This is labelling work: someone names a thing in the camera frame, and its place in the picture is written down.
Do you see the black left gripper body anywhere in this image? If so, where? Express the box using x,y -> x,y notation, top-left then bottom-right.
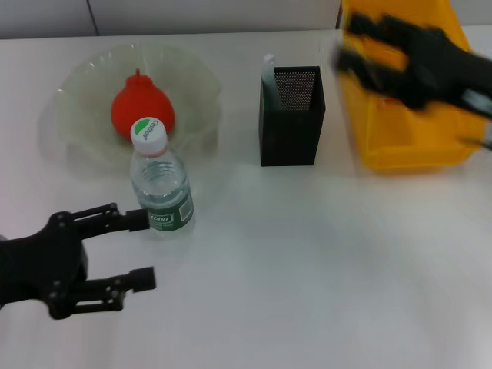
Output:
0,211 -> 90,321

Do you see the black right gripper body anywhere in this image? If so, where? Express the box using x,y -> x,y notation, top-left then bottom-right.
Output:
399,28 -> 492,120

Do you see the clear bottle with green label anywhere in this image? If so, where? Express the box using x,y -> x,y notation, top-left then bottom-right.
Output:
130,117 -> 196,239

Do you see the red-orange toy orange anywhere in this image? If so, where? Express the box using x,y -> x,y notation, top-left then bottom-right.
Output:
111,68 -> 177,143

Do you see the black mesh pen holder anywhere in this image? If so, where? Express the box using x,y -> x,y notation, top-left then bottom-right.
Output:
260,65 -> 327,168

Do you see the translucent green fruit plate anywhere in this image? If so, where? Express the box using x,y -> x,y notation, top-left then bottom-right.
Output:
38,44 -> 226,170

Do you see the yellow plastic bin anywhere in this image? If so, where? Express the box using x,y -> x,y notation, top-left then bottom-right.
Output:
340,0 -> 492,172

